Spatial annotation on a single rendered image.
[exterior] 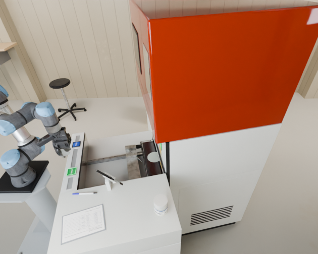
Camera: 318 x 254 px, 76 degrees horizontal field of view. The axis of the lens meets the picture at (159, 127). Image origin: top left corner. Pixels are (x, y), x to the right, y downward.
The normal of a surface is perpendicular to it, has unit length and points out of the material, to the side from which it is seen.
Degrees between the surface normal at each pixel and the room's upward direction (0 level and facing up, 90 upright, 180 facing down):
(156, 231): 0
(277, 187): 0
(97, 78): 90
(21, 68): 90
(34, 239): 0
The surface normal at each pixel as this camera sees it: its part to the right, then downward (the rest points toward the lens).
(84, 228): -0.04, -0.78
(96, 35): -0.01, 0.62
